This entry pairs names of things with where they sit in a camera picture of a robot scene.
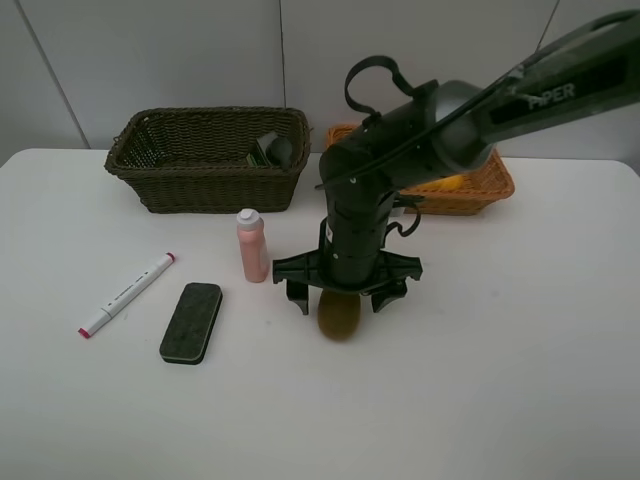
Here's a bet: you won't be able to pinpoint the yellow mango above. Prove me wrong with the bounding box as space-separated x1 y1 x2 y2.
423 175 464 192

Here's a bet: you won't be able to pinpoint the dark brown wicker basket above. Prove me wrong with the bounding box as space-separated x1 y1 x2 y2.
105 106 311 214

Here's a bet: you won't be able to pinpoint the white marker red caps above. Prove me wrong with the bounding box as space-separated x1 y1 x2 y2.
78 252 176 339

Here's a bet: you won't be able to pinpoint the black felt board eraser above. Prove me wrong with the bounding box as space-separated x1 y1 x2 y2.
159 282 223 365

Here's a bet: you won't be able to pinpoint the brown kiwi fruit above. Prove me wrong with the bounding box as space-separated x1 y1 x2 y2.
317 290 361 341

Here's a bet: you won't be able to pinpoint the dark green square bottle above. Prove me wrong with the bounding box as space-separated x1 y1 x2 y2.
246 132 293 170

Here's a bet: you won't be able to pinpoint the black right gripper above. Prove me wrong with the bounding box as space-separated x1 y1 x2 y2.
272 192 423 315

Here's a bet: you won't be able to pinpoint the pink bottle white cap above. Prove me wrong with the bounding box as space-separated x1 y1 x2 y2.
236 208 270 283

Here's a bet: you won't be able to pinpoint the orange wicker basket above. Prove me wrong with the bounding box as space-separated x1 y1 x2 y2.
326 124 516 217

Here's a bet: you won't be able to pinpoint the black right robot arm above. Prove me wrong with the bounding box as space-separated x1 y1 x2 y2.
272 10 639 310

